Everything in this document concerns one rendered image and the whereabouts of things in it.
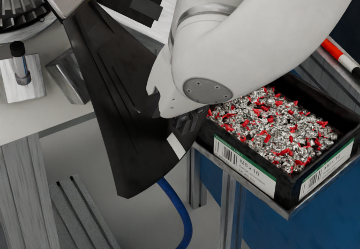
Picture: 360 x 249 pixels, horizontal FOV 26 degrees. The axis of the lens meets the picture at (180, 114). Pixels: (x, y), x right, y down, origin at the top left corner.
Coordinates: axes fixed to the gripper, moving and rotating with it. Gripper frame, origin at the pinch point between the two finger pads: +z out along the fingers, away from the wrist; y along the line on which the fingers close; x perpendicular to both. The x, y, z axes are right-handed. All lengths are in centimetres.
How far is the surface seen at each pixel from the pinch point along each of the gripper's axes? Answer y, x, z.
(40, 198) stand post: 13, -16, 48
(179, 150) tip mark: 1.3, 2.6, 3.7
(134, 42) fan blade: 0.9, -12.4, -0.1
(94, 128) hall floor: -21, -59, 121
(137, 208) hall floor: -19, -28, 111
